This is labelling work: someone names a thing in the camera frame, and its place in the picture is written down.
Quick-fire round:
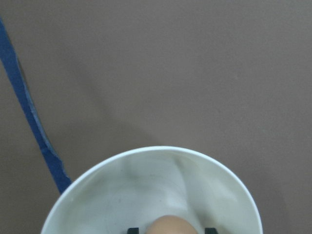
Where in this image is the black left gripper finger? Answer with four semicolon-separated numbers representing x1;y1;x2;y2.
128;227;139;234

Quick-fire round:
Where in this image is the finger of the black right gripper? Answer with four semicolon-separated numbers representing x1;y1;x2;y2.
205;228;218;234

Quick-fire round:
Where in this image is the brown egg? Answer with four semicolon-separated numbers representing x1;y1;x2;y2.
145;215;197;234

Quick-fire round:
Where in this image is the white ceramic bowl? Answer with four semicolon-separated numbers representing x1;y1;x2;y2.
41;146;263;234

